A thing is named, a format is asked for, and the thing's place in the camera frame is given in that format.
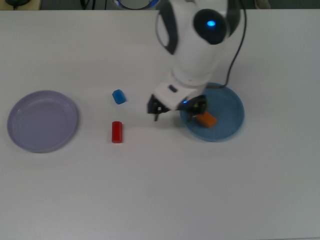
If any orange block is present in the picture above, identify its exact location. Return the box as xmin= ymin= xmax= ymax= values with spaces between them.
xmin=196 ymin=111 xmax=218 ymax=129

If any blue block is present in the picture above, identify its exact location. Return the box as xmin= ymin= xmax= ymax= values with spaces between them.
xmin=111 ymin=89 xmax=127 ymax=105

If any red cylinder block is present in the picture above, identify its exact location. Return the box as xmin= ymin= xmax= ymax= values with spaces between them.
xmin=111 ymin=121 xmax=123 ymax=144

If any blue plate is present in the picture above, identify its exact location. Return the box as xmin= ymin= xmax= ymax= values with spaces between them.
xmin=179 ymin=82 xmax=245 ymax=143

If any lilac plate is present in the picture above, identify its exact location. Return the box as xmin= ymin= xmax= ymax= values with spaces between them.
xmin=6 ymin=90 xmax=79 ymax=154

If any black round device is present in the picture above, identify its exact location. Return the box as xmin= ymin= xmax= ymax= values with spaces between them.
xmin=4 ymin=0 xmax=32 ymax=8

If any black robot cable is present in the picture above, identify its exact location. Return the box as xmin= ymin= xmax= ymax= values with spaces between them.
xmin=206 ymin=8 xmax=248 ymax=89

